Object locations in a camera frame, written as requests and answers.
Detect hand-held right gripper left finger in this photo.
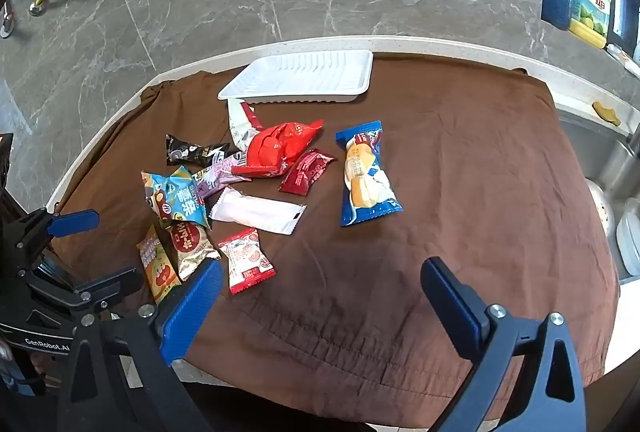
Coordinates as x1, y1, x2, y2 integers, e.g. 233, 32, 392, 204
57, 258, 224, 432

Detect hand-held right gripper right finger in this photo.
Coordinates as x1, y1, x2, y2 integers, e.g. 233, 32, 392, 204
420, 256, 588, 432

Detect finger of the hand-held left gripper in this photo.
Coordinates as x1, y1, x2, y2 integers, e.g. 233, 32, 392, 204
0, 207, 100, 263
30, 266, 145, 313

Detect orange snack packet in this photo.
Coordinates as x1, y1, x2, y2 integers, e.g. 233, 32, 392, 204
136, 224, 182, 305

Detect gold and red snack packet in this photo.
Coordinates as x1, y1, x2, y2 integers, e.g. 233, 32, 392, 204
160, 217, 222, 282

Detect small red white snack packet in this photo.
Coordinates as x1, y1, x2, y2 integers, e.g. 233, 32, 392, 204
218, 228, 277, 295

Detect blue cartoon snack packet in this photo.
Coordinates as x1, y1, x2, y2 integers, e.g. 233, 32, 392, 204
141, 166, 211, 230

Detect long white snack packet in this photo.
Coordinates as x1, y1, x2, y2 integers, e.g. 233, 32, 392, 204
207, 186, 307, 235

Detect light purple snack packet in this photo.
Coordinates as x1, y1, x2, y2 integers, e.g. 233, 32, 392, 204
192, 152, 251, 205

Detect black snack packet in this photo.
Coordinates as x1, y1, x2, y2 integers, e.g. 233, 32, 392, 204
166, 134, 232, 166

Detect blue bread packet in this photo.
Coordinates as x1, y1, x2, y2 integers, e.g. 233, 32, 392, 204
335, 120, 404, 228

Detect small dark red snack packet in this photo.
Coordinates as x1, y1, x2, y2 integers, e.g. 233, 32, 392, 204
278, 149, 337, 198

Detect large red snack packet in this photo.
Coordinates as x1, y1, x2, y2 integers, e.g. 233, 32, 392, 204
231, 119, 325, 180

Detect white and red snack packet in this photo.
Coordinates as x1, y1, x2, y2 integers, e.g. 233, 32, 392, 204
227, 98, 271, 153

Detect white plastic tray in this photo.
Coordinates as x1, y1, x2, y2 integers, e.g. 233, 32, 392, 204
217, 49, 375, 105

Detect speckled plate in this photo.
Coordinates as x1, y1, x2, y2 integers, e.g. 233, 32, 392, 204
585, 177, 615, 238

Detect white bowls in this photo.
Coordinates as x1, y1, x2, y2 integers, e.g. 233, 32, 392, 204
615, 197, 640, 278

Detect steel sink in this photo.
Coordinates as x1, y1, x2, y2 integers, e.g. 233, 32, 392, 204
557, 109, 640, 283

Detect yellow sponge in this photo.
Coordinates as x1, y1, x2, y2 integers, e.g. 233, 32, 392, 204
591, 101, 622, 127

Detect green dish soap bottle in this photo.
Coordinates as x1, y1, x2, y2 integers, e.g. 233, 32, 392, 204
570, 0, 613, 49

